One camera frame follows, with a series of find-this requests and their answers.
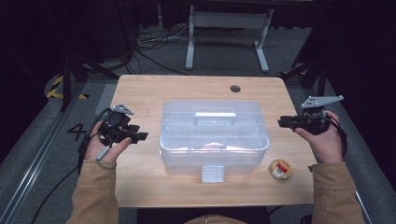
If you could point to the person's dark trousers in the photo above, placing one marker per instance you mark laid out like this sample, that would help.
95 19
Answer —
162 216

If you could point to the person's right hand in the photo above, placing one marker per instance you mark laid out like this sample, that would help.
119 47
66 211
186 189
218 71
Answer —
327 146

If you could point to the white metal desk frame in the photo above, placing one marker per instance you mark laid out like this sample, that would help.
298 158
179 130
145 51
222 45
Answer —
229 20

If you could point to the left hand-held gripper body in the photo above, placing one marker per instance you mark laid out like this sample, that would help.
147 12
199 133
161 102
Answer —
117 124

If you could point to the clear plastic storage box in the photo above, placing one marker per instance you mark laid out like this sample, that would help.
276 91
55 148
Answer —
214 137

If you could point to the black metal stand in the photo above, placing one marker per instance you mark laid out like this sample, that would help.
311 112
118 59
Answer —
320 74
66 84

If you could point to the person's left hand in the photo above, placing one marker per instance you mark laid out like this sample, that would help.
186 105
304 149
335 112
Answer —
107 152

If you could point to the aluminium floor rail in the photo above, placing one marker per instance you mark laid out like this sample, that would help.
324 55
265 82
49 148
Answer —
34 165
364 208

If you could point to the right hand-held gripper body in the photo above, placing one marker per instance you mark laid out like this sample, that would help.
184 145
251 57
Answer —
311 123

